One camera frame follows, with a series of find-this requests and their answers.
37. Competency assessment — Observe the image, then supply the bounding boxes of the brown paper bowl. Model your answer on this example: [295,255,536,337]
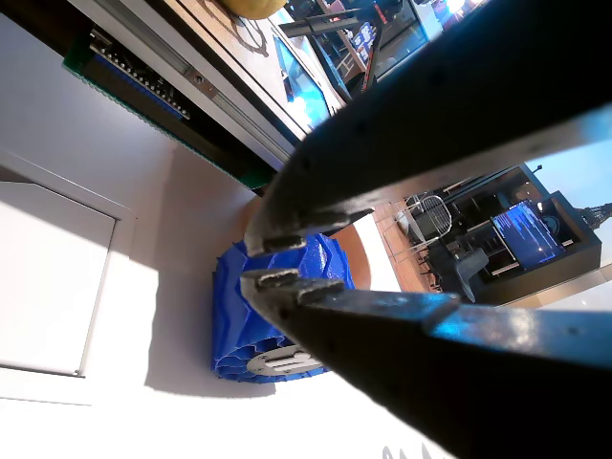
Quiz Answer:
[329,223,373,291]

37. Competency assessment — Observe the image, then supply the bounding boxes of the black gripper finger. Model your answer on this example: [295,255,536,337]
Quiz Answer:
[238,269,612,459]
[243,0,612,258]

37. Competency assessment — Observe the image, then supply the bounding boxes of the yellow ball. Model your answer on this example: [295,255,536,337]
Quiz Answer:
[217,0,289,21]

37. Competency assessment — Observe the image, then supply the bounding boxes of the white paper sheet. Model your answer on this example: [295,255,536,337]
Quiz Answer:
[0,180,119,379]

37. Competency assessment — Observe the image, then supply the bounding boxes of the computer monitor blue screen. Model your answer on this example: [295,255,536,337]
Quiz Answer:
[491,199,568,269]

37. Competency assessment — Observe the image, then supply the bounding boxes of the white wire chair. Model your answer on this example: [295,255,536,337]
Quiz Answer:
[395,192,454,252]

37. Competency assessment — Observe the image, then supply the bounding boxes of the blue rover wheel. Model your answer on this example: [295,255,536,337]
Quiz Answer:
[209,232,358,384]

